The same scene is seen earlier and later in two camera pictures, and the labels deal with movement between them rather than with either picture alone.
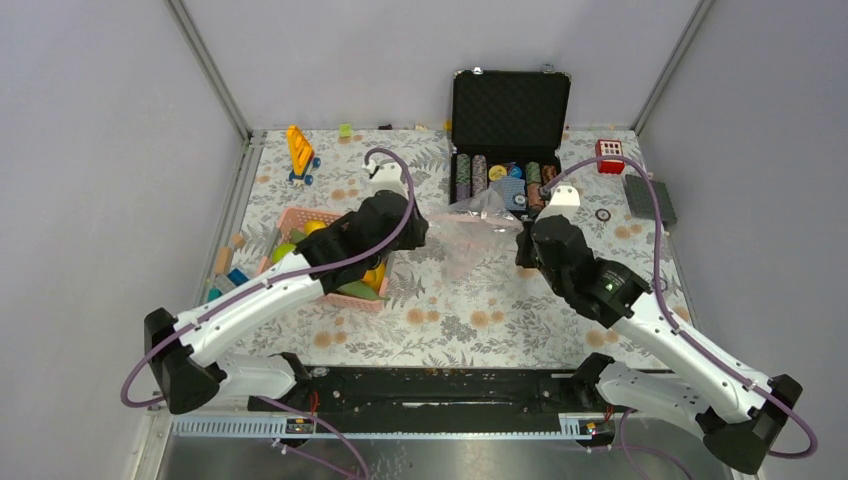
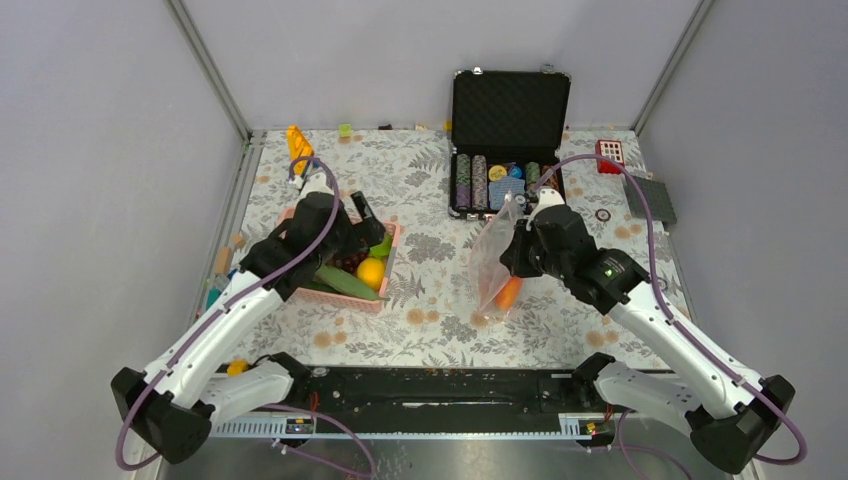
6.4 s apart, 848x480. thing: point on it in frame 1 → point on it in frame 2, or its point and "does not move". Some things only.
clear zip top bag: [474, 232] → [487, 278]
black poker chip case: [509, 127] does not move
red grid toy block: [607, 147] does not move
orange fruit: [374, 276] does not move
